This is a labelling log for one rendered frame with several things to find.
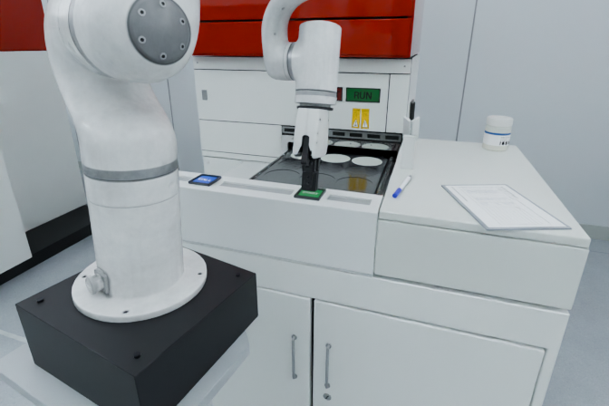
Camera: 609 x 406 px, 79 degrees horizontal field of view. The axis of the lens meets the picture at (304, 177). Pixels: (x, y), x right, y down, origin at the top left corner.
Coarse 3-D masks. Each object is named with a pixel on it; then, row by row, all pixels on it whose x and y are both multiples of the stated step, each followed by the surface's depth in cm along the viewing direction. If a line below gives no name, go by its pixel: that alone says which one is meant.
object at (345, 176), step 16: (288, 160) 122; (320, 160) 122; (384, 160) 122; (272, 176) 108; (288, 176) 108; (320, 176) 108; (336, 176) 108; (352, 176) 108; (368, 176) 108; (368, 192) 96
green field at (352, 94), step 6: (348, 90) 126; (354, 90) 126; (360, 90) 125; (366, 90) 124; (372, 90) 124; (378, 90) 123; (348, 96) 127; (354, 96) 126; (360, 96) 126; (366, 96) 125; (372, 96) 124; (378, 96) 124
